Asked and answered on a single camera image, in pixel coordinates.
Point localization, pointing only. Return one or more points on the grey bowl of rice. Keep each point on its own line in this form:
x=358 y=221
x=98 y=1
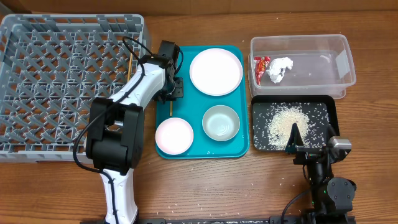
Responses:
x=221 y=123

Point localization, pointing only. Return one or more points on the small white plate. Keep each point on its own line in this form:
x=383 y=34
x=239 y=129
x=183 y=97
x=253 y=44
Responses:
x=174 y=136

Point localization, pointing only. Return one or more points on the clear plastic bin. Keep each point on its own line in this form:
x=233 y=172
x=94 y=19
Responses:
x=322 y=65

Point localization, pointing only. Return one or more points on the white tissue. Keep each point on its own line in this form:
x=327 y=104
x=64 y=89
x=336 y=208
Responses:
x=278 y=67

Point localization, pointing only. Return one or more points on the large white plate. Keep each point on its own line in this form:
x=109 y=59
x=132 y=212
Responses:
x=216 y=72

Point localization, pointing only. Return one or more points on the teal plastic tray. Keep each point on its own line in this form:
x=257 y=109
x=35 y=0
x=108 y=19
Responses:
x=193 y=106

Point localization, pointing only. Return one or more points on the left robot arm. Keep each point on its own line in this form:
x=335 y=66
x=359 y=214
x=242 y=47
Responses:
x=115 y=134

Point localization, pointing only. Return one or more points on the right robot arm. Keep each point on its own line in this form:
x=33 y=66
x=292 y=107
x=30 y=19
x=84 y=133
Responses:
x=332 y=197

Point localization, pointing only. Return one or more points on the red snack wrapper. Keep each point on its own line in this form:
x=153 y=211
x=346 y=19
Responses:
x=261 y=63

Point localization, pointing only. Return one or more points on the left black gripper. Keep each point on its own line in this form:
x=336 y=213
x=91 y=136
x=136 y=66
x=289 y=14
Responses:
x=177 y=89

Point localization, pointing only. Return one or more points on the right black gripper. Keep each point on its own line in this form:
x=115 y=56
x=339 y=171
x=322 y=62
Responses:
x=305 y=155

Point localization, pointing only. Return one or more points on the pile of spilled rice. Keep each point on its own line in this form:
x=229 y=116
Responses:
x=272 y=124

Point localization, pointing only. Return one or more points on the black tray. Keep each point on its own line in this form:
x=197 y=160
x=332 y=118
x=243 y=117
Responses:
x=329 y=101

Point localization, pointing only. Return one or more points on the grey dish rack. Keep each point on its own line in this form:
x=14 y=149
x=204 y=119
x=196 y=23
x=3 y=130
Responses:
x=52 y=67

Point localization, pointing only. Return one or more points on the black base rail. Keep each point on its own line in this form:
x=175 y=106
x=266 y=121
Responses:
x=270 y=220

